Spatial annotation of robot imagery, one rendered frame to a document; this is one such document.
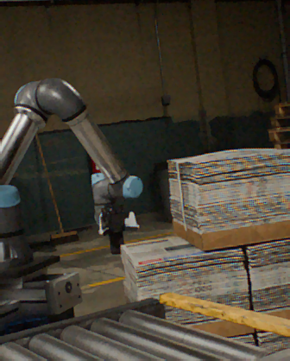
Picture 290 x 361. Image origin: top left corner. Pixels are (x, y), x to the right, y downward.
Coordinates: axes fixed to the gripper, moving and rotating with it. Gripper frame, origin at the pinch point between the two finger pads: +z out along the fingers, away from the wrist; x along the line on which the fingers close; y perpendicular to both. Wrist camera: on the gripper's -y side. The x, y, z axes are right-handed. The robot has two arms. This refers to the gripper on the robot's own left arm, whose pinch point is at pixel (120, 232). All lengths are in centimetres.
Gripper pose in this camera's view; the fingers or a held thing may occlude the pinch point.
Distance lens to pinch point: 228.6
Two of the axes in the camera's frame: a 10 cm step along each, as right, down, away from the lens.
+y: -1.3, -9.9, -0.5
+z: 1.8, 0.3, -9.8
